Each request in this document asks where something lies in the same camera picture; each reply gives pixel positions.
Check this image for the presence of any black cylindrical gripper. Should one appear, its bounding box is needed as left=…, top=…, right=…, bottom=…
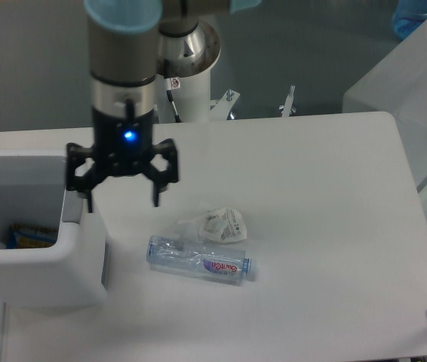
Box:
left=66, top=106, right=180, bottom=213

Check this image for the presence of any white push-button trash can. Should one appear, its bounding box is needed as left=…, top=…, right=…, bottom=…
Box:
left=0, top=150, right=108, bottom=307

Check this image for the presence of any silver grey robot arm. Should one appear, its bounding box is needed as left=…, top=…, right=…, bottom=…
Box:
left=66, top=1, right=256, bottom=204

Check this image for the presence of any crumpled white plastic wrapper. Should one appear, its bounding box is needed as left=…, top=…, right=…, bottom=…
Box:
left=174, top=207, right=247, bottom=244

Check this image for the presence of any yellow blue snack packet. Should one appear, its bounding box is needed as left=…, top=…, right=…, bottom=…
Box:
left=6, top=223, right=58, bottom=250

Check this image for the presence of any clear plastic water bottle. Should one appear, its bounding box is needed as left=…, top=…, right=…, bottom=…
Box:
left=146, top=236, right=257, bottom=285

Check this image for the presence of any silver clamp screw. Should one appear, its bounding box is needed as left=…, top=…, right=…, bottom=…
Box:
left=279, top=84, right=296, bottom=118

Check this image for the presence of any blue plastic bag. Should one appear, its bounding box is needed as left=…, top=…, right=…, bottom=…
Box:
left=392, top=1, right=427, bottom=40

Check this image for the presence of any black cable on pedestal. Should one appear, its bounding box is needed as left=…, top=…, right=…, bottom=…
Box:
left=162, top=59, right=183, bottom=124

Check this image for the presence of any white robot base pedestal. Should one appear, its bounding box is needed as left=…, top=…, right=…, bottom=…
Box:
left=155, top=68, right=210, bottom=124

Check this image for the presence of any white metal mounting bracket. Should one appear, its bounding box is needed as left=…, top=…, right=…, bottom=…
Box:
left=209, top=89, right=241, bottom=121

